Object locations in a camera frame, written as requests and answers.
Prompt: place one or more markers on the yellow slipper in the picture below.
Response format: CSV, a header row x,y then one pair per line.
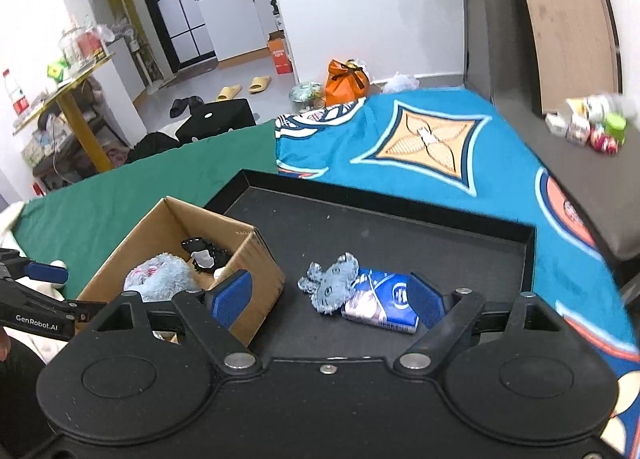
x,y
260,84
229,92

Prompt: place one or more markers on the black tray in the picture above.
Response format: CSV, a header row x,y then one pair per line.
x,y
400,249

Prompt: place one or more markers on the light blue fluffy plush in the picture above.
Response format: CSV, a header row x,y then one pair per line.
x,y
160,275

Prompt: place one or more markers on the orange cardboard box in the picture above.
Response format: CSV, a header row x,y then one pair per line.
x,y
280,54

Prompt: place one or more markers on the white patterned small box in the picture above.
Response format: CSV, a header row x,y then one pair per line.
x,y
578,128

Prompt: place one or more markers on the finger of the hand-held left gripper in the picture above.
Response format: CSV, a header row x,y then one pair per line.
x,y
47,272

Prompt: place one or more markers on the black slippers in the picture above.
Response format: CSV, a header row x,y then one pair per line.
x,y
186,106

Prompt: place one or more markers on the clear glass jar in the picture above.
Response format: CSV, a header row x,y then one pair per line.
x,y
71,46

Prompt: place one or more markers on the orange gift bag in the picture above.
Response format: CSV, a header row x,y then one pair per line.
x,y
346,84

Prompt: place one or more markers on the green plastic cup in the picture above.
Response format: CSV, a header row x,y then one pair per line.
x,y
616,126

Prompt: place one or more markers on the black clothes pile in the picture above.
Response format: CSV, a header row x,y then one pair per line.
x,y
152,146

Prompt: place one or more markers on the brown board with black frame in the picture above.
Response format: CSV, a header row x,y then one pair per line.
x,y
565,19

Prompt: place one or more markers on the small white charger box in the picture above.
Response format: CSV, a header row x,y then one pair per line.
x,y
556,124

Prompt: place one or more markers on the brown cardboard box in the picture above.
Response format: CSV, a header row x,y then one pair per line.
x,y
255,259

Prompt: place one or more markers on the white plastic bag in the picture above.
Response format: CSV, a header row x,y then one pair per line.
x,y
400,84

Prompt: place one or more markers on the grey side desk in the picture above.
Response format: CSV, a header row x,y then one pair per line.
x,y
590,189

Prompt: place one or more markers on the green snack packet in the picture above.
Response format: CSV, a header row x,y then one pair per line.
x,y
58,70

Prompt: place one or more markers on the small grey plush toy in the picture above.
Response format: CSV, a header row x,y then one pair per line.
x,y
330,285

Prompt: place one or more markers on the yellow side table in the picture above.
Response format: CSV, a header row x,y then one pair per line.
x,y
82,119

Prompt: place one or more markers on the blue tissue packet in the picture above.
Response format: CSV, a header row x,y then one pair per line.
x,y
380,305

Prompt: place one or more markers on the red label plastic bottle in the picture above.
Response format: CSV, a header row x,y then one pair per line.
x,y
16,94

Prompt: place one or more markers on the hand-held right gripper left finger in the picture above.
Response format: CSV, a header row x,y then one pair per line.
x,y
231,299

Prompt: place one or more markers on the blue printed blanket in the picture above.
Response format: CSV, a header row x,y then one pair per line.
x,y
500,179

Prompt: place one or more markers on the white kitchen cabinet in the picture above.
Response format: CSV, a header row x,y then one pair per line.
x,y
240,21

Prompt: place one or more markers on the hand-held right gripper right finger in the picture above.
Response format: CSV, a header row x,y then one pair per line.
x,y
425,301

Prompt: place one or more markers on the red label jar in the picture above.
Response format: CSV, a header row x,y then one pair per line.
x,y
90,43

